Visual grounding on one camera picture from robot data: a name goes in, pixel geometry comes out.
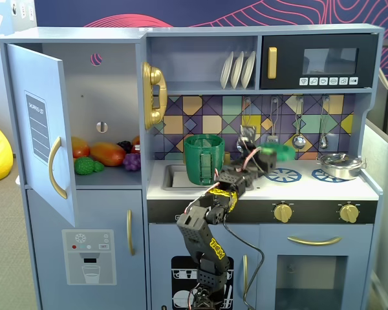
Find green bumpy toy fruit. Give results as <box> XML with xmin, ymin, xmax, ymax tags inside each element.
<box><xmin>74</xmin><ymin>156</ymin><xmax>105</xmax><ymax>176</ymax></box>

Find gold oven door handle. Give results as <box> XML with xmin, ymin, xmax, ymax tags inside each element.
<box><xmin>286</xmin><ymin>235</ymin><xmax>343</xmax><ymax>247</ymax></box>

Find white toy plate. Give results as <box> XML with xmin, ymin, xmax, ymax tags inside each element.
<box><xmin>220</xmin><ymin>51</ymin><xmax>235</xmax><ymax>90</ymax></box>
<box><xmin>230</xmin><ymin>50</ymin><xmax>245</xmax><ymax>90</ymax></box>
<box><xmin>241</xmin><ymin>50</ymin><xmax>257</xmax><ymax>90</ymax></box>

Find steel toy pot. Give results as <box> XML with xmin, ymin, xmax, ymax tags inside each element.
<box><xmin>319</xmin><ymin>157</ymin><xmax>367</xmax><ymax>181</ymax></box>

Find green round lid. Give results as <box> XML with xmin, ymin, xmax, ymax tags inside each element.
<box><xmin>261</xmin><ymin>144</ymin><xmax>297</xmax><ymax>161</ymax></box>

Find blue oven door with window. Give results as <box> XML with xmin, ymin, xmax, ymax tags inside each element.
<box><xmin>260</xmin><ymin>224</ymin><xmax>374</xmax><ymax>310</ymax></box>

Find large orange red toy mango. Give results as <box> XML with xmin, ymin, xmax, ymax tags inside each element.
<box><xmin>89</xmin><ymin>141</ymin><xmax>127</xmax><ymax>167</ymax></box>

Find hanging steel slotted utensil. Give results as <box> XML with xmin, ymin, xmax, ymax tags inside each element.
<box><xmin>267</xmin><ymin>96</ymin><xmax>279</xmax><ymax>145</ymax></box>

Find gold fridge door handle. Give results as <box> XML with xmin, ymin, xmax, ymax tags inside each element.
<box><xmin>48</xmin><ymin>136</ymin><xmax>68</xmax><ymax>200</ymax></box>

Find small orange red toy mango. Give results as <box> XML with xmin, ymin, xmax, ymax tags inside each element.
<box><xmin>70</xmin><ymin>136</ymin><xmax>91</xmax><ymax>159</ymax></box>

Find gold freezer door handle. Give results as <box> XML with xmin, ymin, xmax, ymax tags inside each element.
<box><xmin>126</xmin><ymin>209</ymin><xmax>136</xmax><ymax>256</ymax></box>

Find hanging steel spoon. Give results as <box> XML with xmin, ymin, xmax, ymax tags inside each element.
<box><xmin>319</xmin><ymin>96</ymin><xmax>330</xmax><ymax>150</ymax></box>

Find purple toy grapes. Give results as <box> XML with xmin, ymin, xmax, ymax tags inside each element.
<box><xmin>122</xmin><ymin>152</ymin><xmax>142</xmax><ymax>172</ymax></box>

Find gold microwave handle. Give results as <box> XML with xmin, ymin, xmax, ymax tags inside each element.
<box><xmin>267</xmin><ymin>46</ymin><xmax>278</xmax><ymax>79</ymax></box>

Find gold toy telephone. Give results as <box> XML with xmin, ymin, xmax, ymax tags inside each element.
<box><xmin>141</xmin><ymin>61</ymin><xmax>168</xmax><ymax>130</ymax></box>

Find gold stove knob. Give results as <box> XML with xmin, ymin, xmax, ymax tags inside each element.
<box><xmin>338</xmin><ymin>202</ymin><xmax>360</xmax><ymax>223</ymax></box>
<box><xmin>273</xmin><ymin>202</ymin><xmax>294</xmax><ymax>223</ymax></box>

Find grey toy sink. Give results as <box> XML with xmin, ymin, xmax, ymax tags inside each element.
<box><xmin>162</xmin><ymin>163</ymin><xmax>221</xmax><ymax>191</ymax></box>

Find yellow round object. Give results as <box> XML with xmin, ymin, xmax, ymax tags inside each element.
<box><xmin>242</xmin><ymin>254</ymin><xmax>249</xmax><ymax>295</ymax></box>

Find black toy microwave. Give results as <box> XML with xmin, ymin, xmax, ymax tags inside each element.
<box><xmin>260</xmin><ymin>33</ymin><xmax>379</xmax><ymax>90</ymax></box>

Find blue fridge door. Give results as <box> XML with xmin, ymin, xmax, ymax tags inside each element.
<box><xmin>5</xmin><ymin>43</ymin><xmax>77</xmax><ymax>229</ymax></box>

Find white office partition panel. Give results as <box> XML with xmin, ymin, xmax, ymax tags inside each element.
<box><xmin>361</xmin><ymin>124</ymin><xmax>388</xmax><ymax>310</ymax></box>

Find hanging steel ladle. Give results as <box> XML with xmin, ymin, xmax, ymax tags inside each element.
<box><xmin>292</xmin><ymin>96</ymin><xmax>307</xmax><ymax>150</ymax></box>

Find blue toy kitchen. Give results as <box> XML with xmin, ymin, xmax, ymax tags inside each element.
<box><xmin>0</xmin><ymin>24</ymin><xmax>385</xmax><ymax>310</ymax></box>

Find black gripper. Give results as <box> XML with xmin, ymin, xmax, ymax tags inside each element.
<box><xmin>254</xmin><ymin>150</ymin><xmax>278</xmax><ymax>178</ymax></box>

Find blue dishwasher door with print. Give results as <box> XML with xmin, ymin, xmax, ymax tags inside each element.
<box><xmin>148</xmin><ymin>224</ymin><xmax>260</xmax><ymax>310</ymax></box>

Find blue freezer door with dispenser print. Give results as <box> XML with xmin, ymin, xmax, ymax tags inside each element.
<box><xmin>26</xmin><ymin>189</ymin><xmax>144</xmax><ymax>310</ymax></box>

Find steel pot lid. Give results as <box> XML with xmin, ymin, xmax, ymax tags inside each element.
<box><xmin>316</xmin><ymin>152</ymin><xmax>363</xmax><ymax>167</ymax></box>

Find green ribbed recipient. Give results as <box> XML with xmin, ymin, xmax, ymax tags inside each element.
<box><xmin>183</xmin><ymin>134</ymin><xmax>226</xmax><ymax>187</ymax></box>

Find black power cable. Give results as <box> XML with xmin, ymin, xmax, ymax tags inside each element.
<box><xmin>222</xmin><ymin>212</ymin><xmax>266</xmax><ymax>310</ymax></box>

